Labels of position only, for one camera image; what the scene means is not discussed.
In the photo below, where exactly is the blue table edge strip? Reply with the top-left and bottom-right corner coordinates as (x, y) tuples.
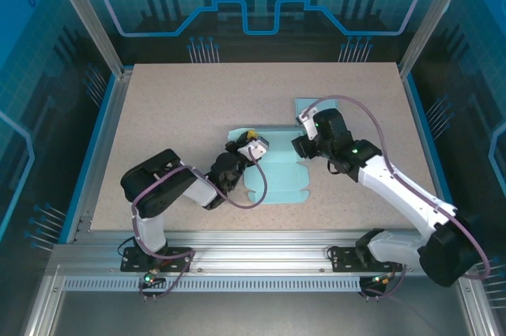
(402, 74), (466, 244)

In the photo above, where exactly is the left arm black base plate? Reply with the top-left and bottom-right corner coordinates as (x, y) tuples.
(120, 246), (194, 273)

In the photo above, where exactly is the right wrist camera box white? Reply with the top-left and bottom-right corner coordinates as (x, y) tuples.
(296, 108), (317, 131)

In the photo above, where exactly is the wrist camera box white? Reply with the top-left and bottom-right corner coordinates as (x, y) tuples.
(238, 136), (270, 161)
(296, 108), (317, 131)

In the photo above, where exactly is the aluminium frame post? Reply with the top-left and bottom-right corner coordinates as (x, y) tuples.
(397, 0), (475, 78)
(43, 0), (134, 79)

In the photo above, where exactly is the slotted metal cable duct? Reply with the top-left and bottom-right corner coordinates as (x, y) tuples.
(61, 277), (367, 293)

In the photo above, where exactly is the light blue paper box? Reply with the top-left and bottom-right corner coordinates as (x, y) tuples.
(227, 124), (312, 206)
(293, 97), (341, 126)

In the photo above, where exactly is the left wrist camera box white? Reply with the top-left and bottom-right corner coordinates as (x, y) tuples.
(238, 136), (270, 161)

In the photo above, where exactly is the aluminium mounting beam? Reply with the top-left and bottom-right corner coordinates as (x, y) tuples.
(47, 230), (475, 278)

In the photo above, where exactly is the aluminium side rail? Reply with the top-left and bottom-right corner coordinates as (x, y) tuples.
(73, 69), (134, 244)

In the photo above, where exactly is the metal bottom frame tray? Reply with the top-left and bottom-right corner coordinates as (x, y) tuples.
(23, 264), (489, 336)

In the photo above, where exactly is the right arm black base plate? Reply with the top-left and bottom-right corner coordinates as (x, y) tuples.
(330, 246), (403, 273)

